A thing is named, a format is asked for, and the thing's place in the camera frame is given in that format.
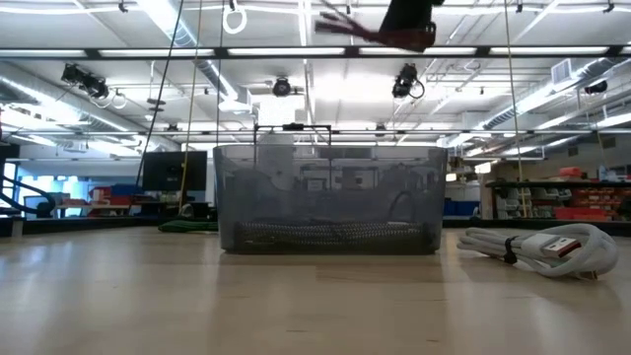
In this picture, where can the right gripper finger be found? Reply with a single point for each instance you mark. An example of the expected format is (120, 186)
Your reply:
(409, 15)

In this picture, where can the translucent grey plastic bin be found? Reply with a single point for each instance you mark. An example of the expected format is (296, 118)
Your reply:
(276, 207)

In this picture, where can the overhead light bar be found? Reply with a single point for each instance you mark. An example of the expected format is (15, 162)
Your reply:
(286, 51)

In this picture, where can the round black ceiling fixture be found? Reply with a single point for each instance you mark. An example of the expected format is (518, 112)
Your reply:
(282, 87)

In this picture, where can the white cylindrical tank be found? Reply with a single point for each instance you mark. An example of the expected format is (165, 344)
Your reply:
(276, 139)

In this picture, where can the blue storage bins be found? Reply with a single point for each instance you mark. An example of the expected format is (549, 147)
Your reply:
(463, 208)

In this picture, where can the storage shelf with red bins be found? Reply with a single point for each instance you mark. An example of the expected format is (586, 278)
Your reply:
(586, 213)

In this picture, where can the black room monitor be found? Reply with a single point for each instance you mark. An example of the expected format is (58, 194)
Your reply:
(172, 170)

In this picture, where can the black overhead camera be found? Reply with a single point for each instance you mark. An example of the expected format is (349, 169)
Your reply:
(405, 79)

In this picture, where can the black metal cart frame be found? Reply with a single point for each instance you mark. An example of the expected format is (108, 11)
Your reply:
(293, 126)

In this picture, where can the black ceiling camera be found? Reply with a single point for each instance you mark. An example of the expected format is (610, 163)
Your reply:
(91, 86)

